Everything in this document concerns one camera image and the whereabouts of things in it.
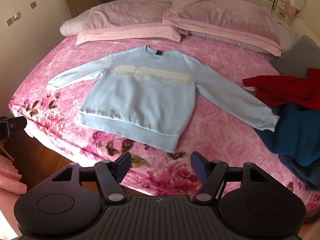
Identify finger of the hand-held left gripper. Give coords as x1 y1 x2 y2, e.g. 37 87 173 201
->
0 116 27 140

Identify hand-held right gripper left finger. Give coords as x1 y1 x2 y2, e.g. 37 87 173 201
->
51 151 132 204

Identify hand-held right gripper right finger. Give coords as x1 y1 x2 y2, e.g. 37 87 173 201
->
190 151 270 204

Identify light blue sweatshirt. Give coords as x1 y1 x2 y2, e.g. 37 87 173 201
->
46 45 280 153

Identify pink floral blanket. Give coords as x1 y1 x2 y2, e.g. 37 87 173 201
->
9 34 320 218

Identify pink ruffled cloth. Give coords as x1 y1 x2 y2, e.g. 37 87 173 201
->
0 154 28 195

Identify blue sweater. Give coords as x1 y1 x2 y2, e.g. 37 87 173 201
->
252 102 320 168

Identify dark blue jeans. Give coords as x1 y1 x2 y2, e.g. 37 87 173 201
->
279 154 320 192

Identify red sweater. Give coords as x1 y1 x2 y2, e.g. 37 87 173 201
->
242 67 320 110

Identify lilac pillow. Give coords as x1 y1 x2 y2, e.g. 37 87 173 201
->
59 1 182 46
162 0 300 57

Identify grey cushion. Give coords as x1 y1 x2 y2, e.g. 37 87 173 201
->
271 35 320 77

